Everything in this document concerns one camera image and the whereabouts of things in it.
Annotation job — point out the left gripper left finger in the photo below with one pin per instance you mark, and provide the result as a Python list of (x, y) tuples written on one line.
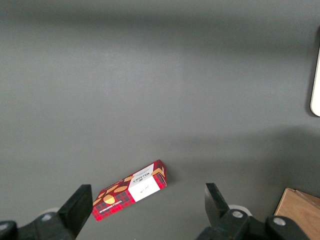
[(72, 215)]

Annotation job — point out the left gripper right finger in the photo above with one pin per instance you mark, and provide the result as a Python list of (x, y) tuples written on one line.
[(217, 207)]

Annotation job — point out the wooden drawer cabinet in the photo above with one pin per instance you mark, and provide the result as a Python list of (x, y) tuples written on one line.
[(300, 217)]

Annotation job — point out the red tartan cookie box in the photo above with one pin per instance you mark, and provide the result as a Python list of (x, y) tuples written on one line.
[(130, 192)]

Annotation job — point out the cream plastic tray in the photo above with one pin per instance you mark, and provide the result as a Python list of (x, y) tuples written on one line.
[(316, 95)]

